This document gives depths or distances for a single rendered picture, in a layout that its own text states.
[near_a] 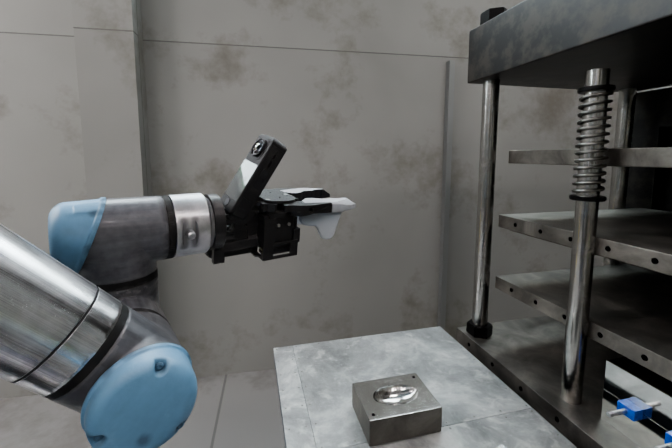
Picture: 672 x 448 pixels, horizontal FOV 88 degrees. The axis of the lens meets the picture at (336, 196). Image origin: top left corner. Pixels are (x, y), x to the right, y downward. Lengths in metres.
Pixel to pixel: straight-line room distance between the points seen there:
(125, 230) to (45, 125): 2.33
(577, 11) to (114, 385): 1.21
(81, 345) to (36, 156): 2.47
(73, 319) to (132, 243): 0.13
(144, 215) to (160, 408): 0.19
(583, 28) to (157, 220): 1.09
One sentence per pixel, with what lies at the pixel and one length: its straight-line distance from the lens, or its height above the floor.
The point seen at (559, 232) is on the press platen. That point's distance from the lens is 1.32.
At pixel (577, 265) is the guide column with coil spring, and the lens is 1.23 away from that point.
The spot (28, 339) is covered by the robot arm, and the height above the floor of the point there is 1.40.
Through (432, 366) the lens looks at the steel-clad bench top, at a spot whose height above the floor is 0.80.
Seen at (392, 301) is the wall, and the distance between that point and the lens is 2.76.
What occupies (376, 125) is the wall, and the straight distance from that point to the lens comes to 2.51.
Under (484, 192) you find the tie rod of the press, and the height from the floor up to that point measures 1.38.
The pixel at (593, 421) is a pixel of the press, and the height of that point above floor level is 0.78.
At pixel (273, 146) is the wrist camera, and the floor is 1.53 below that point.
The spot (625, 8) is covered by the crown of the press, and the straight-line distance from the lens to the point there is 1.13.
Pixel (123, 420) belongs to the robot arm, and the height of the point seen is 1.34.
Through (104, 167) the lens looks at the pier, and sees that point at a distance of 2.42.
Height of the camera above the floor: 1.52
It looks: 7 degrees down
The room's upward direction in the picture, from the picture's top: straight up
